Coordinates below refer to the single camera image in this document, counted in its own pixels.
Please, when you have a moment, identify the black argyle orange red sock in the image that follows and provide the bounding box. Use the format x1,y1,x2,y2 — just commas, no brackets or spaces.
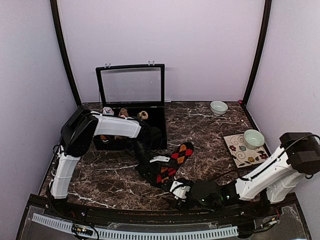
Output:
153,142,194,188

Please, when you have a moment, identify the striped beige maroon sock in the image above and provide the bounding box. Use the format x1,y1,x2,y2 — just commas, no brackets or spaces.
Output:
137,110,149,120

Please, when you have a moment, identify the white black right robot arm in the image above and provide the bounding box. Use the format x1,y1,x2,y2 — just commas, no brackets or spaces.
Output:
169,132,320,217

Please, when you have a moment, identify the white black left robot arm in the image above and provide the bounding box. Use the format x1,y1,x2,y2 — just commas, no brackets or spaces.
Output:
47,105,162,218

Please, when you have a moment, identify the square floral plate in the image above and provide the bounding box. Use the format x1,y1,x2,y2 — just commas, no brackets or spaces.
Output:
223,133,270,169

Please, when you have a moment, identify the brown rolled sock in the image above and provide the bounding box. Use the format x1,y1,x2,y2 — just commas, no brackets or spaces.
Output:
118,108,129,118

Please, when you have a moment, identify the multicolour rolled sock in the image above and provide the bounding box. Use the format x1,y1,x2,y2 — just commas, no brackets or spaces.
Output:
102,107,115,116

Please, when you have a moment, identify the pale green bowl on plate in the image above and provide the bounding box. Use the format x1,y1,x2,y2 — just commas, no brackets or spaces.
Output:
243,129,265,150

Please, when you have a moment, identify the small circuit board right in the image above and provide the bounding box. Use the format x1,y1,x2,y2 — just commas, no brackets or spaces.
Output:
261,217,280,228

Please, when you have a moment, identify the small circuit board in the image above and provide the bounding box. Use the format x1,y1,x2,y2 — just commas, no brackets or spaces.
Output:
71,224,94,238
261,217,280,228

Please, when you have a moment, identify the black box with glass lid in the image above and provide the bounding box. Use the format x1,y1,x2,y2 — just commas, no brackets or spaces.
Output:
95,63,168,150

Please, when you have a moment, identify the pale green bowl at back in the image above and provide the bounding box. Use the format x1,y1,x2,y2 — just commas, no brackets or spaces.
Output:
210,100,229,116

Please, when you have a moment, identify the small circuit board left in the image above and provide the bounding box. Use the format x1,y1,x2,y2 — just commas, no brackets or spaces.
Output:
71,224,94,238

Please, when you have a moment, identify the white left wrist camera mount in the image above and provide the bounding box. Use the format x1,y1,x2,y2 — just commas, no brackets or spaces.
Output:
149,155,170,163

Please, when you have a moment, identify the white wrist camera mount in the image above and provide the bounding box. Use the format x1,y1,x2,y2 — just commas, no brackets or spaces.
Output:
169,180,191,202
149,155,170,163

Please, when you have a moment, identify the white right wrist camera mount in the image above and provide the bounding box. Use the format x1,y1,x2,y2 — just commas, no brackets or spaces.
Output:
169,180,191,202

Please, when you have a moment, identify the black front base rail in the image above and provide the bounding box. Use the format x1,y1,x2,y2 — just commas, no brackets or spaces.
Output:
27,194,282,226

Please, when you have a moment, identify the white slotted cable duct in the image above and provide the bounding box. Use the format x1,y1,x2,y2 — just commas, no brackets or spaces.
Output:
31,213,239,240

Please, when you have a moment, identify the black left frame post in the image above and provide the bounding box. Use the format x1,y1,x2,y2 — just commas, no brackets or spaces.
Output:
49,0,82,106

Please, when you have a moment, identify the black frame post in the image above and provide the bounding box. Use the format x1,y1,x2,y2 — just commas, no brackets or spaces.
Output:
49,0,82,106
242,0,272,108

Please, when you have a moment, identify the black right frame post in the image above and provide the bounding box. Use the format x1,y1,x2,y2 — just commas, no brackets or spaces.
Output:
242,0,272,108

